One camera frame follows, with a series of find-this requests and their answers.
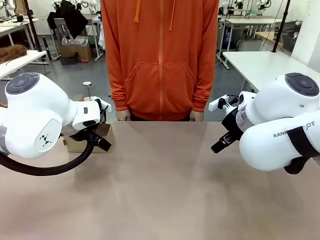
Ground grey chair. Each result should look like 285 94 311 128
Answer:
235 38 264 53

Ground black hanging cloth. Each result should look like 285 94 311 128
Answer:
47 0 90 40

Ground black strap on right arm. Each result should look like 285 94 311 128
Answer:
287 126 318 159

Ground black floor post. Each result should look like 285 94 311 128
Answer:
42 36 53 62

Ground black arm cable sleeve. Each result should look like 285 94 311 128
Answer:
283 154 312 175
0 129 101 177

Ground brown furry item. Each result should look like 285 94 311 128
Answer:
0 44 28 64

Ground black right arm cable sleeve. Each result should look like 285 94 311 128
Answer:
283 154 312 175

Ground person right hand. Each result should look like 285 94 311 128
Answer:
115 109 132 122

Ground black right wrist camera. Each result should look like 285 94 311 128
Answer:
217 96 239 111

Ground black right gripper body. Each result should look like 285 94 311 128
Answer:
221 106 243 141

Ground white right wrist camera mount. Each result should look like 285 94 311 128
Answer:
208 94 241 112

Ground black slanted stand pole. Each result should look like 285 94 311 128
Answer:
271 0 291 53

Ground white table with fur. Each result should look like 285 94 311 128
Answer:
0 49 48 81

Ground black tripod pole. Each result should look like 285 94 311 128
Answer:
23 0 45 53

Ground person left hand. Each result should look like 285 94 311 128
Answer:
189 110 205 123

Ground small metal round-top stand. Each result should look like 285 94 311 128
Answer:
82 81 93 99

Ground person black trousers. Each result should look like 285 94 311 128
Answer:
129 112 192 123

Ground black left arm cable sleeve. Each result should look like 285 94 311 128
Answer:
0 129 101 177

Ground person in orange hoodie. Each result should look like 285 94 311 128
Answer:
100 0 221 122

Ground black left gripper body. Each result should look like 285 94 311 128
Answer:
73 121 108 141

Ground large white table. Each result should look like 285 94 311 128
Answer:
221 50 320 94

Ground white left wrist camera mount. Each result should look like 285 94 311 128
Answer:
83 96 111 109

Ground white background work table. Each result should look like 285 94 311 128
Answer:
224 16 276 59

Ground brown cardboard box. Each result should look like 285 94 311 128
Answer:
62 122 115 154
58 44 92 61

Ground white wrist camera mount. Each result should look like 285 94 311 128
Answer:
83 96 111 109
208 94 241 112

